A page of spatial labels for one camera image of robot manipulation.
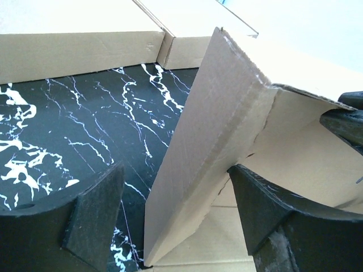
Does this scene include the cardboard box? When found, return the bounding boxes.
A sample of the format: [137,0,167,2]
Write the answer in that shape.
[144,28,362,271]
[133,0,259,70]
[1,1,164,84]

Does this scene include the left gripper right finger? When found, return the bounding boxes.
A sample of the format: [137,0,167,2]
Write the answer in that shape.
[227,164,362,271]

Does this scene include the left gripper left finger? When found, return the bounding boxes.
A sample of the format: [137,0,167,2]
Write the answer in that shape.
[1,163,124,271]

